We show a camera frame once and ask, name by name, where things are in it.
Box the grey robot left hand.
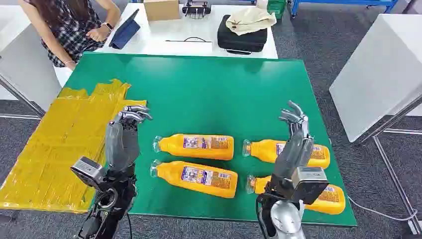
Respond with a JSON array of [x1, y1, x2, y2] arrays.
[[105, 105, 153, 172]]

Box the person's left hand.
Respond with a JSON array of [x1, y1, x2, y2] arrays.
[[86, 25, 111, 43]]

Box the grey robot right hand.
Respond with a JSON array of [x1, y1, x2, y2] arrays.
[[272, 100, 315, 186]]

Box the orange drink bottle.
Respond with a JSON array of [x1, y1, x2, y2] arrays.
[[149, 160, 239, 199], [245, 175, 346, 216], [152, 133, 235, 162], [242, 138, 331, 170]]

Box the person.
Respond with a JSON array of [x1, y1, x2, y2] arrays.
[[18, 0, 122, 88]]

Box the tablet in blue case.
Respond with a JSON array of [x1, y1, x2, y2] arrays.
[[108, 8, 141, 50]]

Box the white bare table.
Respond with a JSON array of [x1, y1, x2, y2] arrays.
[[0, 3, 63, 120]]

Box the yellow plastic sheet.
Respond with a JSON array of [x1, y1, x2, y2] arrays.
[[0, 78, 147, 215]]

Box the brown cardboard box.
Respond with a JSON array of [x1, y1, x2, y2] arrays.
[[143, 0, 181, 22]]

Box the white table with clutter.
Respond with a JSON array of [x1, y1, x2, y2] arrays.
[[95, 2, 279, 60]]

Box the green table mat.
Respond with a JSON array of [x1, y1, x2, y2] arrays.
[[62, 52, 358, 228]]

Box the black handheld controller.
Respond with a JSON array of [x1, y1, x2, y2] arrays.
[[182, 0, 212, 19]]

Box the black carrying case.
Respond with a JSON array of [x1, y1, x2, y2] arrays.
[[216, 14, 268, 55]]

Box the white table, slanted metal legs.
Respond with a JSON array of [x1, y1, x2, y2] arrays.
[[329, 13, 422, 236]]

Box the beige cloth bag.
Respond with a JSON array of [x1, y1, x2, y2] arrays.
[[225, 6, 278, 36]]

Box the green plastic crate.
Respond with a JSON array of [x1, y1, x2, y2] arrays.
[[266, 0, 288, 19]]

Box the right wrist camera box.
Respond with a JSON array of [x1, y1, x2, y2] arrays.
[[292, 166, 329, 205]]

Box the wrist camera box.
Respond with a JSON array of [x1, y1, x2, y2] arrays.
[[70, 156, 106, 192], [292, 166, 329, 205]]

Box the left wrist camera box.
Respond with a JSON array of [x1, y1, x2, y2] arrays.
[[70, 156, 106, 192]]

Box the thin black cable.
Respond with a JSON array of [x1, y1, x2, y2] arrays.
[[165, 36, 213, 43]]

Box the white floor cable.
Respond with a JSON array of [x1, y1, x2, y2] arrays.
[[346, 195, 419, 222]]

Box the blue metal frame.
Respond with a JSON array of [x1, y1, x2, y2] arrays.
[[290, 0, 400, 19]]

